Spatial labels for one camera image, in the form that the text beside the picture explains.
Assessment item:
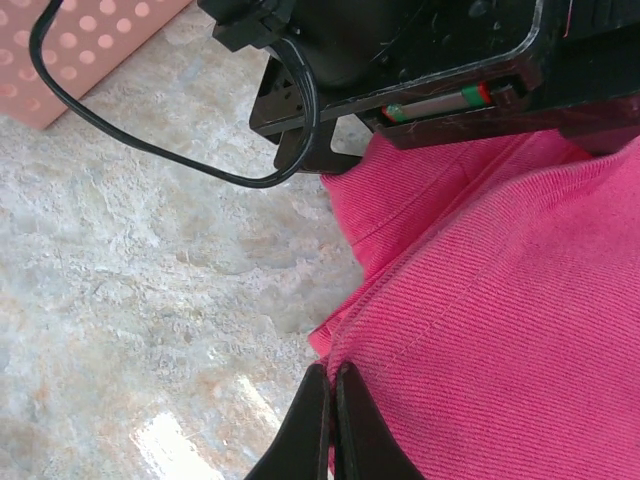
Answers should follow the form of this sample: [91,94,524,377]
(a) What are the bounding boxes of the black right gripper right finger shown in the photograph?
[332,362,426,480]

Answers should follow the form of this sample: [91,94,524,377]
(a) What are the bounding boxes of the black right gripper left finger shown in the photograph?
[242,363,332,480]

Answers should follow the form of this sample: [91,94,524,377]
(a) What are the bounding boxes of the pink long pants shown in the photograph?
[307,127,640,480]

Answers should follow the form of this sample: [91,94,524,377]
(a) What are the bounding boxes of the pink plastic basket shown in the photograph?
[0,0,194,131]

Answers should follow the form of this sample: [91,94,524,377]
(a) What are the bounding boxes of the thin black cable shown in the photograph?
[28,0,319,190]

